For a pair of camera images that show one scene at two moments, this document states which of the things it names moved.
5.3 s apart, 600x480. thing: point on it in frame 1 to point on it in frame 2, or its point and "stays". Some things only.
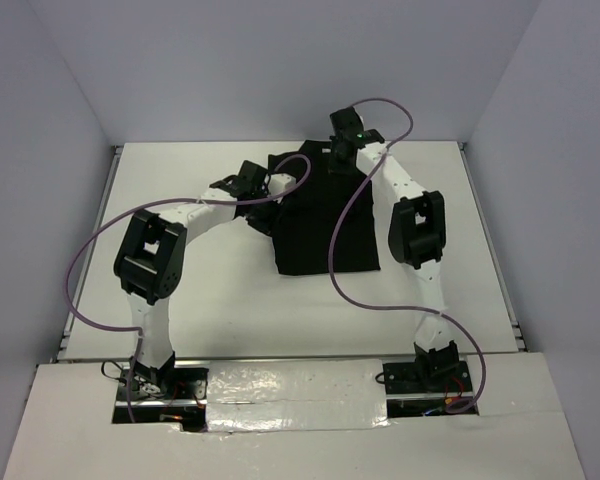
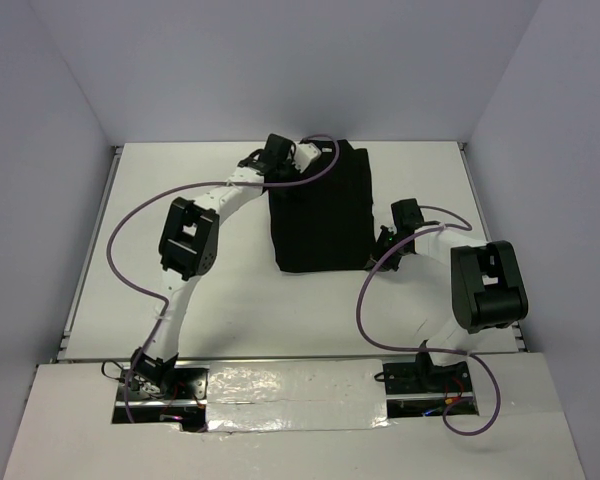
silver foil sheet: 296,395 stays
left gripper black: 266,226 to 296,174
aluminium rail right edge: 493,250 stays
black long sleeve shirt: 314,198 stays
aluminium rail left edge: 65,342 stays
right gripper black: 337,167 to 379,252
